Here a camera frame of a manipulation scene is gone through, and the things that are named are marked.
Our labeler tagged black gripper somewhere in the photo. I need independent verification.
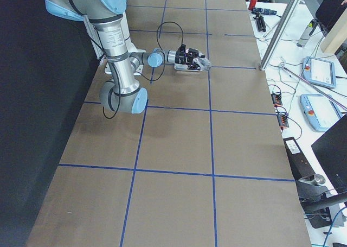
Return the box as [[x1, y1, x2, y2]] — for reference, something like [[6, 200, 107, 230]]
[[175, 48, 201, 69]]

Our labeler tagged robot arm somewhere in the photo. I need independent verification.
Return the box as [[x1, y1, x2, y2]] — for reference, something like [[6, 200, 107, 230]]
[[44, 0, 210, 114]]

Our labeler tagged digital kitchen scale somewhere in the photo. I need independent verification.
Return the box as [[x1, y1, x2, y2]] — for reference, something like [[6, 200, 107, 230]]
[[174, 64, 202, 72]]

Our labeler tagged black folded tripod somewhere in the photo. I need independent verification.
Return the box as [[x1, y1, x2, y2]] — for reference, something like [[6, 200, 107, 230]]
[[254, 12, 266, 32]]

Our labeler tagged blue folded umbrella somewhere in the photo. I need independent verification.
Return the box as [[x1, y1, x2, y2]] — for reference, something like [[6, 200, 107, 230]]
[[252, 7, 277, 16]]

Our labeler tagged far orange terminal block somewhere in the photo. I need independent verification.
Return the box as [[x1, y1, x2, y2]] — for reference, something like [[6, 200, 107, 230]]
[[271, 93, 282, 107]]

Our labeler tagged orange terminal block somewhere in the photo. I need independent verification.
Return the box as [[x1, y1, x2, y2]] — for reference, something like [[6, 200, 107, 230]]
[[271, 93, 282, 107], [277, 113, 289, 130]]

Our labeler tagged grey water bottle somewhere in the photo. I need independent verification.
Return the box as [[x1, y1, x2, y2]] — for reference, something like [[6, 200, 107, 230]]
[[297, 19, 319, 47]]

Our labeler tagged near orange terminal block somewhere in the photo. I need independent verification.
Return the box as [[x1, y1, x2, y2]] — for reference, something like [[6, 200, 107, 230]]
[[277, 113, 289, 130]]

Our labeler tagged far teach pendant tablet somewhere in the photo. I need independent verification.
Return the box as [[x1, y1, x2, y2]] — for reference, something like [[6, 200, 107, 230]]
[[303, 56, 337, 88]]

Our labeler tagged teach pendant tablet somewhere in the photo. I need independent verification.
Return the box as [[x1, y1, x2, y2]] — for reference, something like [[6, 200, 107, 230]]
[[300, 94, 343, 132], [303, 56, 337, 88]]

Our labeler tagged near teach pendant tablet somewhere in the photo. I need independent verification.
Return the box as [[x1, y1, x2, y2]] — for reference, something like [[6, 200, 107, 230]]
[[300, 94, 343, 132]]

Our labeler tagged far black monitor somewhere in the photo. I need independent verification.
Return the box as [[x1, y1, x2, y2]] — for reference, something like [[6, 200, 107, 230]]
[[315, 0, 346, 33]]

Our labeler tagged black monitor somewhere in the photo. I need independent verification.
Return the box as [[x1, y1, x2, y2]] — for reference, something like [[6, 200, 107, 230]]
[[315, 0, 346, 33], [311, 116, 347, 193]]

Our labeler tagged black power supply box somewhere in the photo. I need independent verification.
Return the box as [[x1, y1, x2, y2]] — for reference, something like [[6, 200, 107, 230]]
[[283, 137, 316, 180]]

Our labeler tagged pink grabber stick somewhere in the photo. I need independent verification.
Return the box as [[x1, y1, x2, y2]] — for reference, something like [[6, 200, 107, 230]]
[[280, 66, 347, 111]]

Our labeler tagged near black monitor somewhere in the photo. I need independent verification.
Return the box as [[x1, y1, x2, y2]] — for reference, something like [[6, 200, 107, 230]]
[[311, 116, 347, 193]]

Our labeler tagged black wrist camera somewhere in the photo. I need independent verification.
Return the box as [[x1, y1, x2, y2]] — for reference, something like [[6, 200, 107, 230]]
[[178, 44, 186, 53]]

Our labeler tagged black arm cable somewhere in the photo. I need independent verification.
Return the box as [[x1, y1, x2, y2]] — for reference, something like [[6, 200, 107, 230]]
[[101, 21, 185, 120]]

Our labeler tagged aluminium frame post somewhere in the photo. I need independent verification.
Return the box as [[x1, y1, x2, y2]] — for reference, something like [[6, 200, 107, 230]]
[[259, 0, 301, 71]]

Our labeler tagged blue network cable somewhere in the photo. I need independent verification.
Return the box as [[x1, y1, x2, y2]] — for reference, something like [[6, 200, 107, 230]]
[[322, 206, 347, 247]]

